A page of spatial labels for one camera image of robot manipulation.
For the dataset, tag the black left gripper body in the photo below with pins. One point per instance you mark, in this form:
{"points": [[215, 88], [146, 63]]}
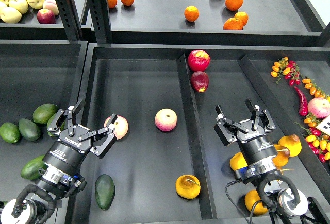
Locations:
{"points": [[68, 152]]}

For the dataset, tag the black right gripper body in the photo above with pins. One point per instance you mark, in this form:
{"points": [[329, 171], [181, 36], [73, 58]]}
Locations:
{"points": [[254, 145]]}

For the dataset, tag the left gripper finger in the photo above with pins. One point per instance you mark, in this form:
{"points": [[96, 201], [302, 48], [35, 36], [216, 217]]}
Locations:
{"points": [[99, 141], [68, 116]]}

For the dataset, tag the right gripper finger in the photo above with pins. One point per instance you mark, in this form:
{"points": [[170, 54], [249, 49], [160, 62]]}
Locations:
{"points": [[260, 117], [227, 129]]}

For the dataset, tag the dark green avocado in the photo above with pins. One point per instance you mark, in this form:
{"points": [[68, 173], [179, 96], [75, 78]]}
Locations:
{"points": [[29, 130], [104, 191]]}

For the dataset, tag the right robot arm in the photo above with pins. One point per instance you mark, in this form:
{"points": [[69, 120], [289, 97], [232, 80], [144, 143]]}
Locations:
{"points": [[277, 193]]}

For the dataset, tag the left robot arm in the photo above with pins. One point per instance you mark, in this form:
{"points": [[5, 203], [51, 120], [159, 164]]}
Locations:
{"points": [[59, 173]]}

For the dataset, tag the green avocado top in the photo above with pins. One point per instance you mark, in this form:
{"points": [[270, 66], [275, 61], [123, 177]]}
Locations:
{"points": [[44, 112]]}

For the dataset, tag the yellow pear with stem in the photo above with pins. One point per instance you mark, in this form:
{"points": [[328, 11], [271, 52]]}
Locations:
{"points": [[282, 157]]}

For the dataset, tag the green avocado lower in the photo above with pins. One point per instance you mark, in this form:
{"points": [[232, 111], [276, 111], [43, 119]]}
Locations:
{"points": [[34, 168]]}

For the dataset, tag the yellow pear bottom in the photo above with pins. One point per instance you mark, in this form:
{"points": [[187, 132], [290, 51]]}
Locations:
{"points": [[250, 198]]}

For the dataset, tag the green avocado far left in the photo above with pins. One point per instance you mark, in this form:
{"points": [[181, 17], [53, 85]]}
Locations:
{"points": [[10, 132]]}

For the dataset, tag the pink apple left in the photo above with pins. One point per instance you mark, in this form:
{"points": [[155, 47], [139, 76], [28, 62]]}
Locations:
{"points": [[121, 127]]}

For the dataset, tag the pink apple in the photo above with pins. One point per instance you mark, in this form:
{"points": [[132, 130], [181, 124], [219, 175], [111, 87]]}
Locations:
{"points": [[165, 119], [121, 127]]}

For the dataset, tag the red chili pepper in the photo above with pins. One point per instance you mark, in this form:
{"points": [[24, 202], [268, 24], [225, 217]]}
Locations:
{"points": [[303, 109]]}

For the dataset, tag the cherry tomato bunch upper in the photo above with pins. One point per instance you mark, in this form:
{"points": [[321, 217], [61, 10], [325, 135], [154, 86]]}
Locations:
{"points": [[286, 69]]}

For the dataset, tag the black left tray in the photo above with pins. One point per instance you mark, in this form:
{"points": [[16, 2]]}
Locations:
{"points": [[34, 72]]}

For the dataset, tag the black tray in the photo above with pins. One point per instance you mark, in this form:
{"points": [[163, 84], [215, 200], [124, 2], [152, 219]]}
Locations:
{"points": [[34, 72], [136, 81]]}

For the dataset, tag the dark red apple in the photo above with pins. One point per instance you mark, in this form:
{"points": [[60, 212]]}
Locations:
{"points": [[199, 81]]}

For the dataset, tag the orange cherry tomato bunch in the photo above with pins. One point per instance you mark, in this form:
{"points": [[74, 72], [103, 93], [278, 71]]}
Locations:
{"points": [[314, 89]]}

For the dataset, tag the pink apple centre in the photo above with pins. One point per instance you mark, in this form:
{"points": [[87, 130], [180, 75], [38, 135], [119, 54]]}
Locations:
{"points": [[165, 119]]}

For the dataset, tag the pink peach right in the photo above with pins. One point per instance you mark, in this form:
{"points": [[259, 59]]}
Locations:
{"points": [[319, 107]]}

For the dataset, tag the cherry tomato bunch lower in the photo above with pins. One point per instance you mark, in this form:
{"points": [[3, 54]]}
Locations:
{"points": [[317, 140]]}

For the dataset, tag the white label card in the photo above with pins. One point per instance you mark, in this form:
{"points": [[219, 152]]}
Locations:
{"points": [[324, 125]]}

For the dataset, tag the black middle tray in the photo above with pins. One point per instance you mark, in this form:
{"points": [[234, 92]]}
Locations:
{"points": [[136, 81]]}

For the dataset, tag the bright red apple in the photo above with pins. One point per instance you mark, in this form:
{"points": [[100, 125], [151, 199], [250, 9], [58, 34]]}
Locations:
{"points": [[198, 60]]}

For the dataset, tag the black upper left shelf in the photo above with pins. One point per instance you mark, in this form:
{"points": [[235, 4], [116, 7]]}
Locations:
{"points": [[29, 27]]}

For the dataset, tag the orange front right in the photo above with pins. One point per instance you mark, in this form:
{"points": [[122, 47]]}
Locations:
{"points": [[233, 24]]}

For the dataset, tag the red apple on shelf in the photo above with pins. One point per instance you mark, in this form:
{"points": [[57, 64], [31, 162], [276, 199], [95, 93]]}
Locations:
{"points": [[46, 16]]}

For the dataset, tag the orange behind front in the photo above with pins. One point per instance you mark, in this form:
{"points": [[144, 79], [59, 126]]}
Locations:
{"points": [[243, 16]]}

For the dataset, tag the pale peach on shelf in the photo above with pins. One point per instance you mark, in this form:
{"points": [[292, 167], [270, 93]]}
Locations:
{"points": [[52, 6]]}

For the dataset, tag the pale yellow apple front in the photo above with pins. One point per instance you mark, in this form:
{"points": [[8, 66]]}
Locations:
{"points": [[10, 15]]}

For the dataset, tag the pale yellow apple with stem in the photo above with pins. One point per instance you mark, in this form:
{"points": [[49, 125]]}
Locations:
{"points": [[36, 4]]}

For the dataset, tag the large orange right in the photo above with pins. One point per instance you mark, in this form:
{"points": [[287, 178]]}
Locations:
{"points": [[233, 5]]}

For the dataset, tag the orange centre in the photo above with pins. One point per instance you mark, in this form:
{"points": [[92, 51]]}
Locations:
{"points": [[191, 13]]}

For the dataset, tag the black perforated post left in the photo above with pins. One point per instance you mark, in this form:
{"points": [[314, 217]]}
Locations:
{"points": [[70, 20]]}

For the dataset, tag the black perforated post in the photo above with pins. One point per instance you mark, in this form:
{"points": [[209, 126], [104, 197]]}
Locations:
{"points": [[99, 11], [70, 20]]}

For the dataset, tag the black perforated post right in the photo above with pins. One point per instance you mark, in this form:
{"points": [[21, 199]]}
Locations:
{"points": [[99, 11]]}

